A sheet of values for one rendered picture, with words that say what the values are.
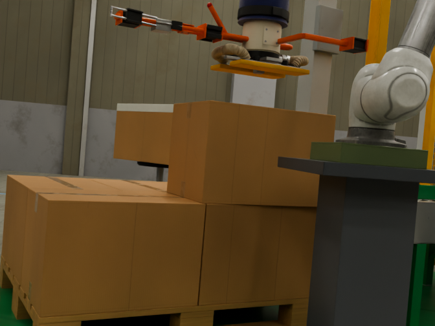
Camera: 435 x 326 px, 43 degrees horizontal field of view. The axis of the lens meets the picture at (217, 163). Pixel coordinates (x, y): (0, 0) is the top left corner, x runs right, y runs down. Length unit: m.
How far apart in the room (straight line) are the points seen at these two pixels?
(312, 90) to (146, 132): 1.17
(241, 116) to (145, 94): 8.63
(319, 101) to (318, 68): 0.22
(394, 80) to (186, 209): 0.91
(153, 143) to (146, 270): 1.80
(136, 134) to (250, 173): 1.81
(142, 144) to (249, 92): 7.04
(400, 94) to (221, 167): 0.80
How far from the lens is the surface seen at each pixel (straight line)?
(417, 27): 1.78
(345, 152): 1.77
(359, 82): 1.89
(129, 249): 2.04
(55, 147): 10.80
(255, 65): 2.28
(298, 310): 2.48
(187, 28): 2.29
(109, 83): 10.78
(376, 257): 1.86
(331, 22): 3.91
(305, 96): 3.86
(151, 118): 3.79
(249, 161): 2.20
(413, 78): 1.67
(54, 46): 10.95
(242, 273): 2.27
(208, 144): 2.12
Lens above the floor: 0.77
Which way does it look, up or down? 2 degrees down
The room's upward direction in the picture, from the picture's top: 5 degrees clockwise
